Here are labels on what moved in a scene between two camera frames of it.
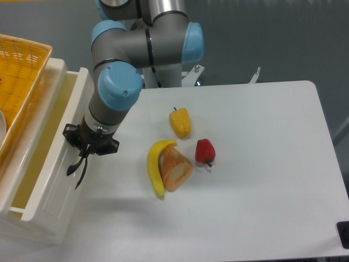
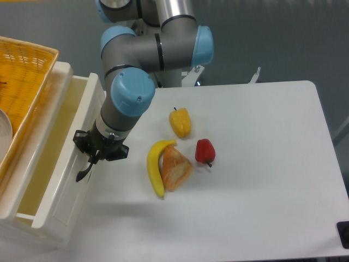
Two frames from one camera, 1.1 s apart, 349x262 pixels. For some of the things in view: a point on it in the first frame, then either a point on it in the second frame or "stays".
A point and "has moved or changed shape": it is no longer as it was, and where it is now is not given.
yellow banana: x=152 y=164 stays
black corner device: x=343 y=230 stays
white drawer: x=43 y=191 has moved or changed shape
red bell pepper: x=205 y=152 stays
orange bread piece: x=176 y=169 stays
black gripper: x=97 y=141 to x=106 y=148
